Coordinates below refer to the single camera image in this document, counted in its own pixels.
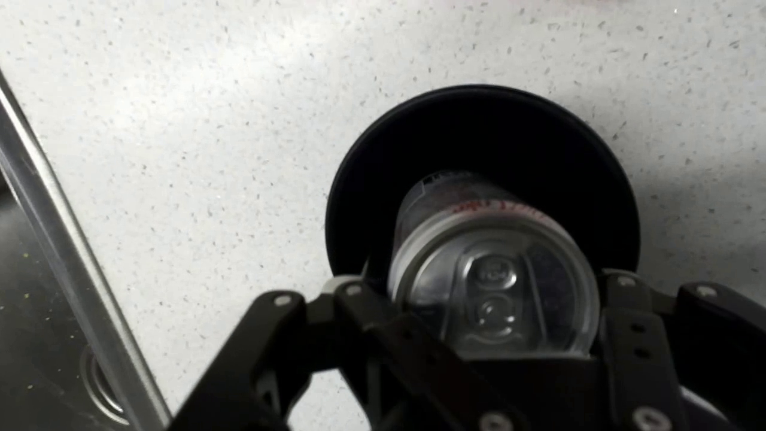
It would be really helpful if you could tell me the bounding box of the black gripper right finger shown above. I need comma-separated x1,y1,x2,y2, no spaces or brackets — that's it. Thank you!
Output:
596,269,766,431

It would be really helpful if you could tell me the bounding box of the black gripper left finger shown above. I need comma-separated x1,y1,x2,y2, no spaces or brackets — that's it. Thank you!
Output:
165,274,403,431

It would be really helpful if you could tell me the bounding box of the steel double sink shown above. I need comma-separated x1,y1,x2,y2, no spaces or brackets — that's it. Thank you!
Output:
0,70,176,431

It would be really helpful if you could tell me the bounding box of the grey metal can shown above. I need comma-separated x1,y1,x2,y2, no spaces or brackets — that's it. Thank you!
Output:
389,169,604,361

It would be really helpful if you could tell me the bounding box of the black bowl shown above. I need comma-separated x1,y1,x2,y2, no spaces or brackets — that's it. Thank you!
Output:
323,82,645,299

